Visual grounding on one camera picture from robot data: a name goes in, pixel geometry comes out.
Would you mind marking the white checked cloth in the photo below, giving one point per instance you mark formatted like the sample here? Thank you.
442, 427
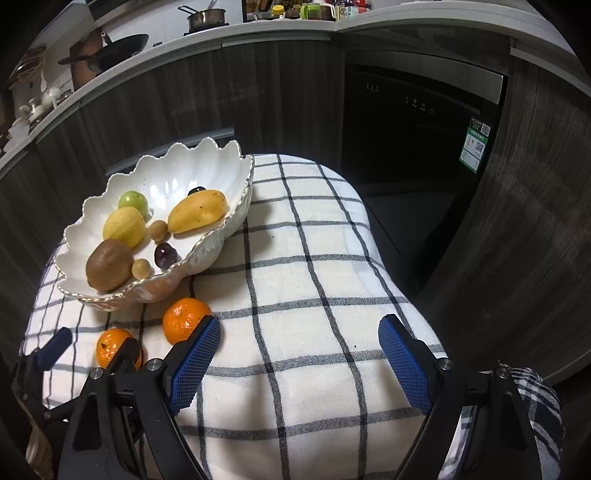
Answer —
300, 286

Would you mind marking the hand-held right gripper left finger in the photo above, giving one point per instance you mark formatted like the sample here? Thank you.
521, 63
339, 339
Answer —
194, 364

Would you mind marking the dark wood kitchen cabinet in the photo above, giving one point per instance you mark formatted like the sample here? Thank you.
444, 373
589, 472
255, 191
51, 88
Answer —
277, 92

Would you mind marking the brown cutting board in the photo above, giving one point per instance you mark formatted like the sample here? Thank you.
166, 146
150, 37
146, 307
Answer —
85, 60

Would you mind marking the yellow lemon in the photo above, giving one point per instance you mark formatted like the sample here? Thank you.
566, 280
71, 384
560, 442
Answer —
123, 226

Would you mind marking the brown kiwi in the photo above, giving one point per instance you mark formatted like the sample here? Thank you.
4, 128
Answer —
110, 265

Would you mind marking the black dishwasher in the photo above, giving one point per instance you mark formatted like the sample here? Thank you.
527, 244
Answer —
415, 152

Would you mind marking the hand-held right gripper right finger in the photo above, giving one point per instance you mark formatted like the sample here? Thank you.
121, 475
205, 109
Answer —
406, 364

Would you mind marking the tan longan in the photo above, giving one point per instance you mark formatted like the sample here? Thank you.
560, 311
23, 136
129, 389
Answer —
141, 267
158, 230

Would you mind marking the green white label sticker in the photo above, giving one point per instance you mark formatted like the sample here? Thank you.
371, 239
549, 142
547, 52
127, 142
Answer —
475, 145

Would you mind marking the green lid jug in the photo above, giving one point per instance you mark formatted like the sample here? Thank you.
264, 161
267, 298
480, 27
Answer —
314, 11

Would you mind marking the orange mandarin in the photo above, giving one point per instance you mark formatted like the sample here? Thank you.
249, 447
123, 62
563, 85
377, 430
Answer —
184, 318
111, 348

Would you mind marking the white spatula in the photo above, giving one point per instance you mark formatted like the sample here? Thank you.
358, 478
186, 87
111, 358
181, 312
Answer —
42, 81

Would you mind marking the white teapot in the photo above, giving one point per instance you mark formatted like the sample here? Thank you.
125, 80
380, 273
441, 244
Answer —
51, 96

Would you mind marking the black wok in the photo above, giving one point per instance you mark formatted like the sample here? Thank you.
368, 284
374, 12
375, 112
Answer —
124, 46

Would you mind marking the white patterned pot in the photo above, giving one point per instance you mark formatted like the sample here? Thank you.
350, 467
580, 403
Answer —
25, 87

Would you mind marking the white scalloped bowl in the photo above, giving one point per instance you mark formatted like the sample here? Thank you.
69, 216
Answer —
194, 170

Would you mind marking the dark purple plum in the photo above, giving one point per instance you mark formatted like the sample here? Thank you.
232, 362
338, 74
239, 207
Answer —
165, 255
197, 189

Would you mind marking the steel saucepan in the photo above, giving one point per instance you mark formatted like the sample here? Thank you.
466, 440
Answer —
207, 19

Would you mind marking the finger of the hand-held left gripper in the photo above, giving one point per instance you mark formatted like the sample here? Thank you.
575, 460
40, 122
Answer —
54, 347
125, 356

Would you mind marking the group of condiment bottles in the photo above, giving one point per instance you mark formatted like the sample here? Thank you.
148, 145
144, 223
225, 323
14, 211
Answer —
351, 9

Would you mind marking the yellow mango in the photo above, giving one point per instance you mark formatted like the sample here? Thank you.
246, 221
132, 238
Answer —
197, 211

